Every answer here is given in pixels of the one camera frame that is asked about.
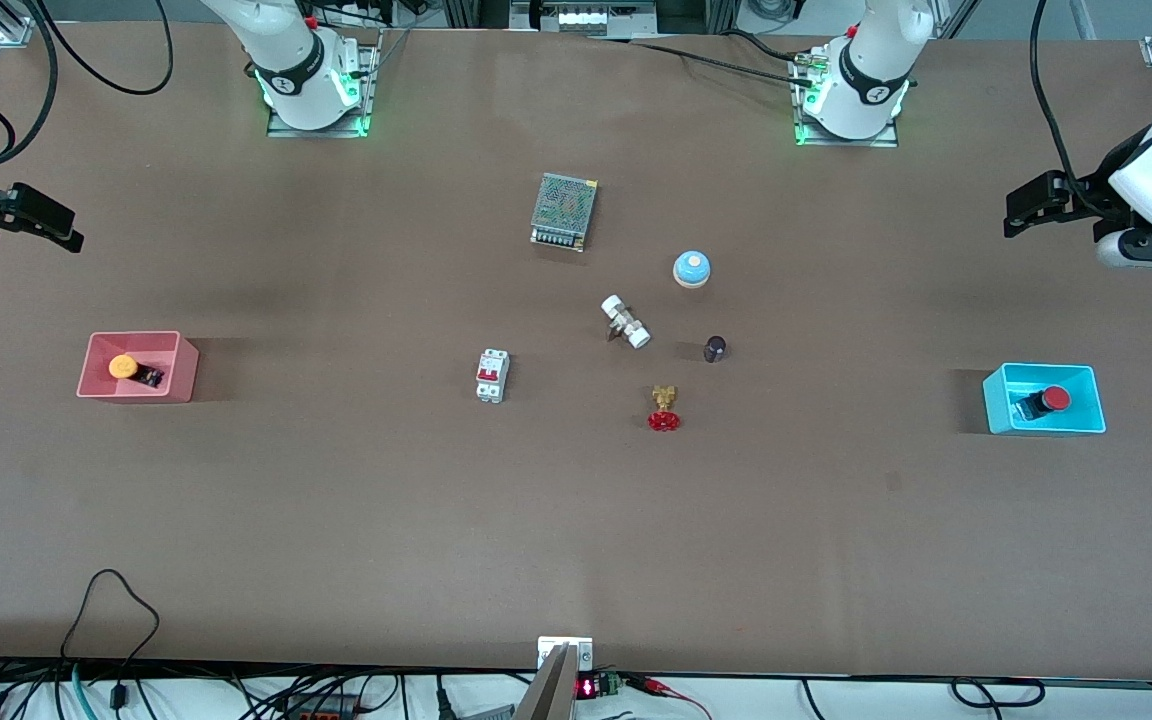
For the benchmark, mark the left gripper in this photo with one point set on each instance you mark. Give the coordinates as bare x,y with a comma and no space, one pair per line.
1088,193

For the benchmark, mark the yellow push button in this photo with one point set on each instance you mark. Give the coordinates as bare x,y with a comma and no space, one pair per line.
123,367

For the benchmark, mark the red push button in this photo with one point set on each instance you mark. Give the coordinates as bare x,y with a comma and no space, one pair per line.
1056,399

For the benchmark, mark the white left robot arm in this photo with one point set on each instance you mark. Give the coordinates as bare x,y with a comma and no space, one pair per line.
871,70

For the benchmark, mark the pink plastic bin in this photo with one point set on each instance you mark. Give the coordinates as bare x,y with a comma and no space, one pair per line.
96,386

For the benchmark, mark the cyan plastic bin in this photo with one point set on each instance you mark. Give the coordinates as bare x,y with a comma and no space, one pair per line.
996,405

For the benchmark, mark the blue round bell button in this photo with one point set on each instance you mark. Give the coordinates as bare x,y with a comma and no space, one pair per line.
692,266

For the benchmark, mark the dark small cylinder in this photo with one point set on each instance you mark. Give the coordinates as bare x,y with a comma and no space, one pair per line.
715,349

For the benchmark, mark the white pipe fitting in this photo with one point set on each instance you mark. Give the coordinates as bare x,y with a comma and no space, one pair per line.
626,322

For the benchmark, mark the white red circuit breaker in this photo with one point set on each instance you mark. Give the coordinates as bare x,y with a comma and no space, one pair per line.
492,375

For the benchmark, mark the metal mesh power supply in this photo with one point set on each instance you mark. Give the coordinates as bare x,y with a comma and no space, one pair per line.
563,205

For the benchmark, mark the grey device with lights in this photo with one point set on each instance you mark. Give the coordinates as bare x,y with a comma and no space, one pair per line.
586,18

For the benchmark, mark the red LED display module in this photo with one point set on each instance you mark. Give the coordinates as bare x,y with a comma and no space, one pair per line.
586,688

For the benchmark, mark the grey metal bar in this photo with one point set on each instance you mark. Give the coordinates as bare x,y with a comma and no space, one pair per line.
551,690

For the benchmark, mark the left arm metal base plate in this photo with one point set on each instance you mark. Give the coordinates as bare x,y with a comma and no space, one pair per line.
886,141

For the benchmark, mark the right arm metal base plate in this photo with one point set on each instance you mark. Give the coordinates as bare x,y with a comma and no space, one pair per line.
321,132

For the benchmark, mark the silver mounting bracket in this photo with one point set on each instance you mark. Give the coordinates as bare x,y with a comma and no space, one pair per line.
581,655

